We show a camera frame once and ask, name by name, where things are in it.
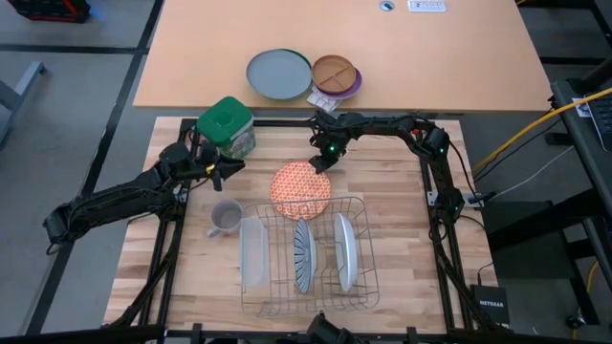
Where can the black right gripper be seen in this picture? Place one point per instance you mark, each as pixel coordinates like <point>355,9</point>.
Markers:
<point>329,143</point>

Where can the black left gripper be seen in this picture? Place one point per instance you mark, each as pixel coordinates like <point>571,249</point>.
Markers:
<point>205,160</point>

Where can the green lidded wipes canister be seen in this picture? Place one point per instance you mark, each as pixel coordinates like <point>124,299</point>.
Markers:
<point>225,122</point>

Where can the black striped white plate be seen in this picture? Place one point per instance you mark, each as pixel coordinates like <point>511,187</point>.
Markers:
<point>303,253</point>

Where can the plain white round plate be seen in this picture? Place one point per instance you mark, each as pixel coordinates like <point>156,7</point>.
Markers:
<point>345,253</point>

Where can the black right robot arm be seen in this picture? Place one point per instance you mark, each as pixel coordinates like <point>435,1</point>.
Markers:
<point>382,125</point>

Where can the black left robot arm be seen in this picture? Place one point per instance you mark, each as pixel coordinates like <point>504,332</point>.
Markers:
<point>119,198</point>

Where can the orange patterned round plate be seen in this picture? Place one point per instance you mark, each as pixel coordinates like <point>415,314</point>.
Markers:
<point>299,191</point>

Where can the grey ceramic mug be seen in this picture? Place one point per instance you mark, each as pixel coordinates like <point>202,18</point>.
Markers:
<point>227,217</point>

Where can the white plastic packet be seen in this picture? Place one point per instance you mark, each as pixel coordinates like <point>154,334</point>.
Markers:
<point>325,102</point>

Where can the purple round plate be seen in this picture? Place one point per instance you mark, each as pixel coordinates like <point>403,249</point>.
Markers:
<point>356,86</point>

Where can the brown divided plate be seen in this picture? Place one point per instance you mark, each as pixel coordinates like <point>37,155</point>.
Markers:
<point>334,74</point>

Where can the green round plate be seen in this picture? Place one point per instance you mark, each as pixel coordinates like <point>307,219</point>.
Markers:
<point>309,64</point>

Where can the grey round plate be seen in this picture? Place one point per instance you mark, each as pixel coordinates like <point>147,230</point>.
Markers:
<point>277,74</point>

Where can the tan wooden desk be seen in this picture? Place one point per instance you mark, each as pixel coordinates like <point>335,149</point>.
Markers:
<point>430,57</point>

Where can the white desk socket panel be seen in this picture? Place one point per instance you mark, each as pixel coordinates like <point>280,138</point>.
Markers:
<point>426,6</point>

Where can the grey metal desk leg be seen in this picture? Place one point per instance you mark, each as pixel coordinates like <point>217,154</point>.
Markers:
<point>24,79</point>

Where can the red and black toolbox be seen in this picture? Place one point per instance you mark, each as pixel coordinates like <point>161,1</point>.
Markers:
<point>48,9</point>

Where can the black side desk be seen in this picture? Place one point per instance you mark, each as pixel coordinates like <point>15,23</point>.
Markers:
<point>569,143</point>

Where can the white paper label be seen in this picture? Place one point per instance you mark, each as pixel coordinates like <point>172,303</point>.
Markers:
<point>582,107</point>

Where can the black keyboard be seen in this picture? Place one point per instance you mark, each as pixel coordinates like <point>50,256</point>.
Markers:
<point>602,122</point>

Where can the black metal rig frame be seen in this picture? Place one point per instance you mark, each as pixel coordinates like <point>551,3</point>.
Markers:
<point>277,122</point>

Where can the black table-level camera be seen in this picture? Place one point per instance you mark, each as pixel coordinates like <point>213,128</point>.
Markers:
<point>330,332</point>

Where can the black Netgear network switch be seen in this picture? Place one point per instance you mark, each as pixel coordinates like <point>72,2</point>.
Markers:
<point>490,306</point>

